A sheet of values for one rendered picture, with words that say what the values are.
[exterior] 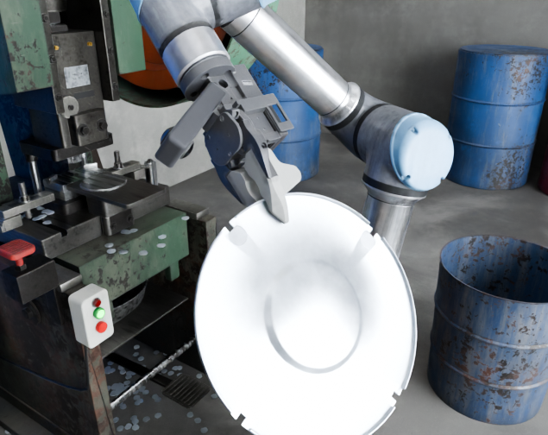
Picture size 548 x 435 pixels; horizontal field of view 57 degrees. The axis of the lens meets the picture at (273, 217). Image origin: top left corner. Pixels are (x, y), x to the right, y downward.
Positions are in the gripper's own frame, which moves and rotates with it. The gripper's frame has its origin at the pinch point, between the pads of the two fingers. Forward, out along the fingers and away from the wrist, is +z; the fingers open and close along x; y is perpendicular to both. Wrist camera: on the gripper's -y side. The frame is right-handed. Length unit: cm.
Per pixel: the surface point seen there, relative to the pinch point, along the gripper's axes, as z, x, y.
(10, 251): -30, 69, -10
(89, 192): -42, 79, 16
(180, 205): -34, 90, 45
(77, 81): -66, 65, 20
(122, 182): -41, 78, 25
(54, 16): -81, 58, 20
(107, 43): -71, 57, 29
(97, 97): -64, 69, 26
